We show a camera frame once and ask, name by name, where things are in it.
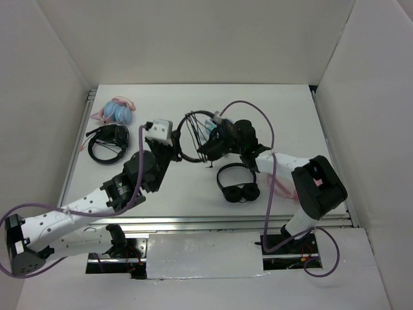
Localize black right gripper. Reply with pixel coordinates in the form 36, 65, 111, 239
198, 126, 245, 160

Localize black wired headphones taped band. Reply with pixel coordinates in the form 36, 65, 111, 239
172, 110, 214, 163

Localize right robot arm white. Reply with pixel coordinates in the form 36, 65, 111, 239
197, 119, 348, 253

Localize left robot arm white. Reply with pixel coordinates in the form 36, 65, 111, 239
1, 125, 180, 279

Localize teal white folded headphones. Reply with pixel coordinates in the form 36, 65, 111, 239
202, 118, 234, 138

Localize black small headphones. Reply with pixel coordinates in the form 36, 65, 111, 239
216, 163, 261, 203

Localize blue pink headphones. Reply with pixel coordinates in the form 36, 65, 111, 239
90, 96, 136, 125

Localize black headset with microphone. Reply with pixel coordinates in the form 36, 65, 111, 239
79, 124, 130, 165

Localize white foil covered panel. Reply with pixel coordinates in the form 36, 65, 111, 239
146, 232, 264, 280

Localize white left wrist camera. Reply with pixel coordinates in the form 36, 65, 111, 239
145, 119, 173, 145

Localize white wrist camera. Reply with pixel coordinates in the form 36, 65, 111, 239
145, 119, 173, 145
212, 111, 234, 127

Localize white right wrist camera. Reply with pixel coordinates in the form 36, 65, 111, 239
212, 111, 234, 127

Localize pink headphones with cable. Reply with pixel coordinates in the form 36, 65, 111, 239
273, 176, 299, 203

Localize aluminium frame rail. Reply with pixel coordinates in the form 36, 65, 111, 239
64, 86, 359, 233

